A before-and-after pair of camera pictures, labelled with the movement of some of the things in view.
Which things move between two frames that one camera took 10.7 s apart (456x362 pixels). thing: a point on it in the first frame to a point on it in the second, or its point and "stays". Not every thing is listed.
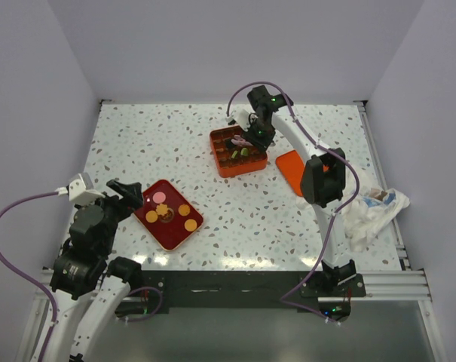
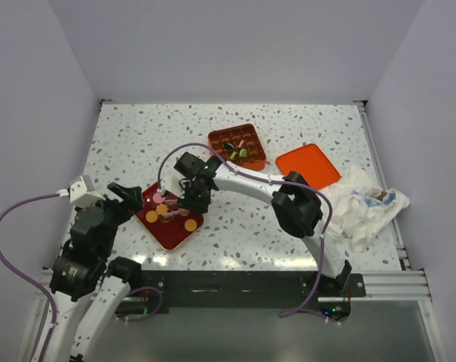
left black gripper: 133,193 stays
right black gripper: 262,144 to 198,207
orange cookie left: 151,216 stays
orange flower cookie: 162,209 stays
